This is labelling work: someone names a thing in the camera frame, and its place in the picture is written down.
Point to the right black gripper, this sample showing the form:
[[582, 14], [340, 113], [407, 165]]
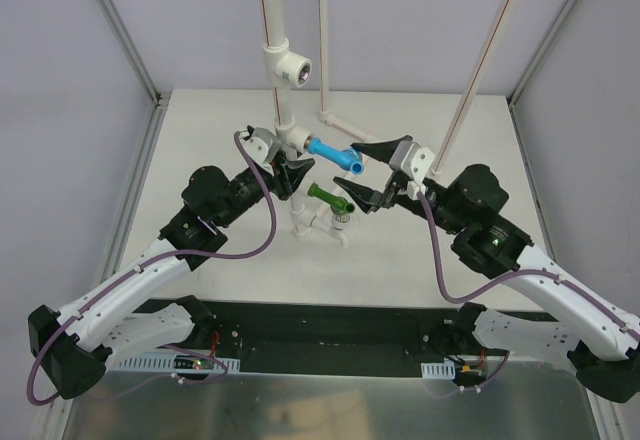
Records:
[[393, 178]]

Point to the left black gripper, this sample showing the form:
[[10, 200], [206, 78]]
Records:
[[279, 178]]

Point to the blue plastic faucet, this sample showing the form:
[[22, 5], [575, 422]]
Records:
[[348, 159]]

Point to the white pipe assembly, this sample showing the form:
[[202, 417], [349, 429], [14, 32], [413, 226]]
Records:
[[287, 69]]

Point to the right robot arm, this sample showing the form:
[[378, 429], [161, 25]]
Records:
[[593, 339]]

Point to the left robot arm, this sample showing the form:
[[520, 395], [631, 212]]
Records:
[[180, 249]]

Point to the green plastic faucet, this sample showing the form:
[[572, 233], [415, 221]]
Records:
[[338, 204]]

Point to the white plastic faucet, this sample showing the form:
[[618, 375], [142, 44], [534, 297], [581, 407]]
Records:
[[336, 228]]

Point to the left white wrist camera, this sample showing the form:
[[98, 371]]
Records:
[[261, 145]]

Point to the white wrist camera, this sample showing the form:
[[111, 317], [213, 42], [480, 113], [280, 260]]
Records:
[[414, 161], [261, 145]]

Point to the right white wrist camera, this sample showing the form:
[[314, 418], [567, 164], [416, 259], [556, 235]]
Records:
[[414, 161]]

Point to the left aluminium frame post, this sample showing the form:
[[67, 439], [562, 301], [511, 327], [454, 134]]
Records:
[[132, 54]]

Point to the aluminium frame post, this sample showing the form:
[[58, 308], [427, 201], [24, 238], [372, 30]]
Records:
[[132, 54], [543, 48]]

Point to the front aluminium rail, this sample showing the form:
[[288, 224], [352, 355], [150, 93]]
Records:
[[139, 333]]

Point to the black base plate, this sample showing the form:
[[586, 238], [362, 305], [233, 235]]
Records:
[[298, 339]]

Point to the right white cable duct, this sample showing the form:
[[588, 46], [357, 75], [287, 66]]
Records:
[[445, 370]]

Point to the white cable duct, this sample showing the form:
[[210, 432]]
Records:
[[445, 370], [175, 362]]

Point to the right aluminium frame post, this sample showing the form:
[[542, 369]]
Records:
[[543, 48]]

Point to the left white cable duct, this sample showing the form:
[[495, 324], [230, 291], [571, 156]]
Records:
[[175, 362]]

